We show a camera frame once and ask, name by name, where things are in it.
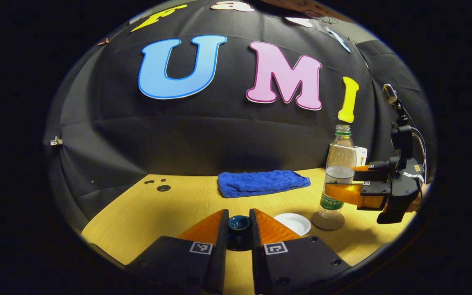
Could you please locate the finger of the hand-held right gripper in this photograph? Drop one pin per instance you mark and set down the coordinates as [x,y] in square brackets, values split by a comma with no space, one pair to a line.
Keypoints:
[367,196]
[377,171]

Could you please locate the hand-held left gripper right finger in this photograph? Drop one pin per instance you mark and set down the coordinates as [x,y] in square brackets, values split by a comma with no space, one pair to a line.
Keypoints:
[256,262]

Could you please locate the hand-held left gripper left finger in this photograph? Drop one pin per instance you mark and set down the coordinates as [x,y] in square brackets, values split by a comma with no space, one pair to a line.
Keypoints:
[219,254]

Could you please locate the teal teacup lid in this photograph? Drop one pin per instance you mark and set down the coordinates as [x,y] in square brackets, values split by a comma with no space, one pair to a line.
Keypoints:
[239,224]

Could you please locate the clear plastic water bottle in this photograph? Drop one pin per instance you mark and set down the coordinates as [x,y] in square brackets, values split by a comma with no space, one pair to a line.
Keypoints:
[339,164]

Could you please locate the round brown coaster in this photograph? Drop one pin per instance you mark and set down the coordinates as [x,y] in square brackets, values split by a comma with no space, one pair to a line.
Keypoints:
[328,223]

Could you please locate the white teacup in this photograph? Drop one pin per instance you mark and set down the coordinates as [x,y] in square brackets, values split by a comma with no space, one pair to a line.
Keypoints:
[293,223]

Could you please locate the white toaster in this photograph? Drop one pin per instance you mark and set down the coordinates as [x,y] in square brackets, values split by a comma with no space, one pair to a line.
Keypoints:
[361,155]

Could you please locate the blue towel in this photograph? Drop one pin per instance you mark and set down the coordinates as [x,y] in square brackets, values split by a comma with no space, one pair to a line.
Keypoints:
[260,183]

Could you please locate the white cloth clip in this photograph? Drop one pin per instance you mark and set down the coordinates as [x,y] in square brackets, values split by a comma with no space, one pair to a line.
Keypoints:
[56,141]

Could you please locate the red cloth clip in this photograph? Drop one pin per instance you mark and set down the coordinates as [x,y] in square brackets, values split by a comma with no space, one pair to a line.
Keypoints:
[103,41]

